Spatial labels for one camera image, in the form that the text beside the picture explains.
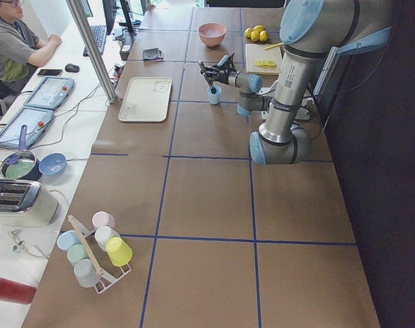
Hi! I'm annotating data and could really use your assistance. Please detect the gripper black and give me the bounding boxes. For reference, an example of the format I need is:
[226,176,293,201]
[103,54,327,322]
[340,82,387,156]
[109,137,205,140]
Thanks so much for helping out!
[200,67,236,85]

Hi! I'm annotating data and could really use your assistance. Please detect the steel muddler black tip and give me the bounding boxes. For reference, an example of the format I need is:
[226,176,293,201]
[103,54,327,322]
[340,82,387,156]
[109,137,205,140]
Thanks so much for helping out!
[198,60,217,94]

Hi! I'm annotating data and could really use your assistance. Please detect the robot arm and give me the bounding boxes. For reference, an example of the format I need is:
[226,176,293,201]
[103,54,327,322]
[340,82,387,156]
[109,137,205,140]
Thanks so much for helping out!
[199,0,394,165]

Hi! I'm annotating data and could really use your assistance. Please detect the light blue plastic cup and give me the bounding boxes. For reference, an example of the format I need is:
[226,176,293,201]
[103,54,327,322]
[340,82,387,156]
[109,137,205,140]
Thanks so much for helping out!
[207,85,222,105]

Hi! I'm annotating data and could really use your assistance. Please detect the ice cubes in bowl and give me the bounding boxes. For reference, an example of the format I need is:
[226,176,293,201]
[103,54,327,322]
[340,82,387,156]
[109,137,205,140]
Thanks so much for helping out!
[199,25,224,38]

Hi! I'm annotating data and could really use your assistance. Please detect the pink cup on rack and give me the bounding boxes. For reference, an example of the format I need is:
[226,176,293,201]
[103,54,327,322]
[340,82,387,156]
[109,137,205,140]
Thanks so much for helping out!
[92,211,116,230]

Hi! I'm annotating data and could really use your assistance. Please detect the white cup on rack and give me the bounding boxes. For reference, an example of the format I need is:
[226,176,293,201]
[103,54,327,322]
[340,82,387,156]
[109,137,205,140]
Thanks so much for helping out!
[94,225,120,251]

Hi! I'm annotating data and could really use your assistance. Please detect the yellow cup on rack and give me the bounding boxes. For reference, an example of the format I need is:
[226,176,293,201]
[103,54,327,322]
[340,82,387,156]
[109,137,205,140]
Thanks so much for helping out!
[105,236,133,267]

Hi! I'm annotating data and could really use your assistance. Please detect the blue cup on rack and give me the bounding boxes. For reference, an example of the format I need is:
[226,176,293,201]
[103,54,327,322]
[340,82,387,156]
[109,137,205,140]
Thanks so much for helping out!
[57,230,81,251]

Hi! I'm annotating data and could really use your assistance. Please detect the green cup on rack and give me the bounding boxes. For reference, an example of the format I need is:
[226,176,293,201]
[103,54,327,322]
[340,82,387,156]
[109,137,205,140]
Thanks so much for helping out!
[67,244,88,267]

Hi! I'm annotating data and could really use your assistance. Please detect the grey cup on rack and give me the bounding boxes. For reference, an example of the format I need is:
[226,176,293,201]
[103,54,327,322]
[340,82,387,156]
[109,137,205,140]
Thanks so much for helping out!
[74,259,101,288]

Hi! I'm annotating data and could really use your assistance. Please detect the pink bowl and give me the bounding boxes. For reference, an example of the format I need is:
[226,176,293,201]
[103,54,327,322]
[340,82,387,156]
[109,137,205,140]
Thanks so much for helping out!
[198,23,227,47]

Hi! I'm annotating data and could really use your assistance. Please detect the wooden cutting board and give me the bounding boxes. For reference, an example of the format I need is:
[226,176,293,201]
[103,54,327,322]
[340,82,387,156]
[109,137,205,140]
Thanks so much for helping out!
[245,44,282,75]

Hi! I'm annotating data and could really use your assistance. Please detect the lemon slices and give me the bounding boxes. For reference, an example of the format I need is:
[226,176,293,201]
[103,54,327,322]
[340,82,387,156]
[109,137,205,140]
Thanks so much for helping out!
[254,59,277,68]

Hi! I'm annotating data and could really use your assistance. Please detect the yellow lemon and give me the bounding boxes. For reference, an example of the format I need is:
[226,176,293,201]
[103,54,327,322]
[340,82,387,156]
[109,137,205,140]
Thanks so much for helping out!
[259,30,269,42]
[244,28,253,38]
[252,25,265,33]

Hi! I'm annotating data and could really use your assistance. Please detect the grey folded cloth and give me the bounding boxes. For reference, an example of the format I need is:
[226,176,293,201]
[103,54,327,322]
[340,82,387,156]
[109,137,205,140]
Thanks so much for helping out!
[142,48,163,62]

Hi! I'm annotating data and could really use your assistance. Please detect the cream bear tray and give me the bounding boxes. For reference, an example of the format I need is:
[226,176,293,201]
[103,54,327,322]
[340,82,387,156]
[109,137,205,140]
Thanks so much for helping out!
[118,77,172,123]

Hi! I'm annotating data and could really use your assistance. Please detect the yellow plastic knife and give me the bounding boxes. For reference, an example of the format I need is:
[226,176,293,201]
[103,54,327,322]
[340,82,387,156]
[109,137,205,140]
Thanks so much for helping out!
[264,42,284,51]

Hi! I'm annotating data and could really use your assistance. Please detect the black keyboard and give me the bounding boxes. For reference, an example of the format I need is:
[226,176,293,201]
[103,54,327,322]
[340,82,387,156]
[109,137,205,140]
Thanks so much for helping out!
[90,25,107,55]

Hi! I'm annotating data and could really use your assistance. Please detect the computer monitor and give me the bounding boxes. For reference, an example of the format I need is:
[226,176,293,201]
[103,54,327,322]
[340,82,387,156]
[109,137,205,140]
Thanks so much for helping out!
[102,0,135,36]

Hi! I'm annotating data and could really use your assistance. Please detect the black computer mouse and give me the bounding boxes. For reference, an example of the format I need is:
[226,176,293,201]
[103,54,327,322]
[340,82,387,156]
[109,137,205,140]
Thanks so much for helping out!
[64,64,80,73]

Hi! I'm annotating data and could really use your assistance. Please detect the far teach pendant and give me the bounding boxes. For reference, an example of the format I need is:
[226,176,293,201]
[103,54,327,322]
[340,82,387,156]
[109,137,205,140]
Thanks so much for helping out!
[24,77,75,111]

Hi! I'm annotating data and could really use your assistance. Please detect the teach pendant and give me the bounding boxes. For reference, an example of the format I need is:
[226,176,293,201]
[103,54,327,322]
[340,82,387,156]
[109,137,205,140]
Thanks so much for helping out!
[24,77,75,111]
[0,107,54,150]

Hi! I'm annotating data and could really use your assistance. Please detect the black smartphone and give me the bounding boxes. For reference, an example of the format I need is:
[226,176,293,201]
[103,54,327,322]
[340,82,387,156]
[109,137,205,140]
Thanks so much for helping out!
[37,68,63,77]

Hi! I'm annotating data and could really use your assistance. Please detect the near teach pendant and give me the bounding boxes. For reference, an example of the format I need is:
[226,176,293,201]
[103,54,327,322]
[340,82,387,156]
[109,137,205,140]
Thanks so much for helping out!
[0,107,54,150]

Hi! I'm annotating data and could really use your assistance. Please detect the blue bowl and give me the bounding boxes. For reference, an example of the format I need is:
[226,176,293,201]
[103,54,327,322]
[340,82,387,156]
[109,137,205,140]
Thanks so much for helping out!
[39,153,67,176]

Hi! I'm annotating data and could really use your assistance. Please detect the seated person grey shirt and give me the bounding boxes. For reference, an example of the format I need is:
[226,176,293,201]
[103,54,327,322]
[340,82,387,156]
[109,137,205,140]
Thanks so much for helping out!
[0,1,62,94]

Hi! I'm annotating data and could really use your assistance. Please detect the blue saucepan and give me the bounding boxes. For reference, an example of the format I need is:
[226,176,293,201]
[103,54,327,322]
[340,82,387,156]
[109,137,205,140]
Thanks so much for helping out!
[0,124,42,181]

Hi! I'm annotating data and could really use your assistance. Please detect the red bottle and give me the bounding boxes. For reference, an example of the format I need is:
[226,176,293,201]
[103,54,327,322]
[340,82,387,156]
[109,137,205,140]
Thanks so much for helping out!
[0,277,36,305]

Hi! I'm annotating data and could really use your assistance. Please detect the white pillar mount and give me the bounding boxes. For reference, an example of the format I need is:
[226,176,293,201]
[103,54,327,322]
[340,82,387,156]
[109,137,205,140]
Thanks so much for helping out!
[258,87,314,121]

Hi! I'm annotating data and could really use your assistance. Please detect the aluminium frame post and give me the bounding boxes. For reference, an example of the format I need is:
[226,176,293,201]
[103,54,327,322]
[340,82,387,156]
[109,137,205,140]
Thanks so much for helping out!
[66,0,117,104]

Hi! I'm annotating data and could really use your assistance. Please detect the white wire cup rack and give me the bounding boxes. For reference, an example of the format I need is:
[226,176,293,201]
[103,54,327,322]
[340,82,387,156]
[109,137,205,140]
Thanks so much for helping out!
[68,215,132,295]

